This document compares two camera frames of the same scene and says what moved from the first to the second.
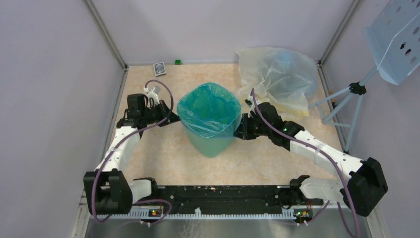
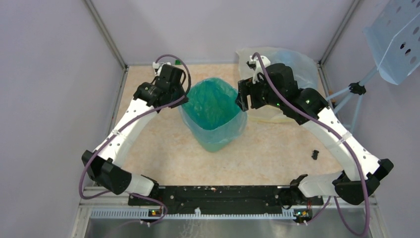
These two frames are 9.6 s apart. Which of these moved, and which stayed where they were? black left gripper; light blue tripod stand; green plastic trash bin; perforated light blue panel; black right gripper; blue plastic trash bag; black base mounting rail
Moved: blue plastic trash bag; black left gripper; black right gripper; green plastic trash bin
Stayed: perforated light blue panel; light blue tripod stand; black base mounting rail
